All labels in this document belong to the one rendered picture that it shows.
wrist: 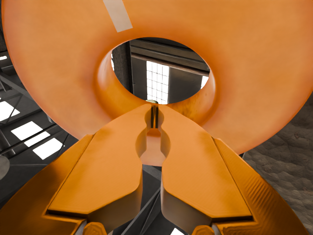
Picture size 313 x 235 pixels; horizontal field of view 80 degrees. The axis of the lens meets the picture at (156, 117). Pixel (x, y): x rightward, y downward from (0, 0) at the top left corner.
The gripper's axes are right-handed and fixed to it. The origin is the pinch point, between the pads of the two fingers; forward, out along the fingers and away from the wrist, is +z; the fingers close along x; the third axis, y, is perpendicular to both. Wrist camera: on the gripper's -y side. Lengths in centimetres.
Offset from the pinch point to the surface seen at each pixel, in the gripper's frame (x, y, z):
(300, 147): 22.8, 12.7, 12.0
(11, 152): -548, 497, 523
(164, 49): 23, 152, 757
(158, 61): 1, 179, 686
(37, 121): -708, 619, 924
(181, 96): 104, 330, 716
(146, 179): -36, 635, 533
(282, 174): 22.8, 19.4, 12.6
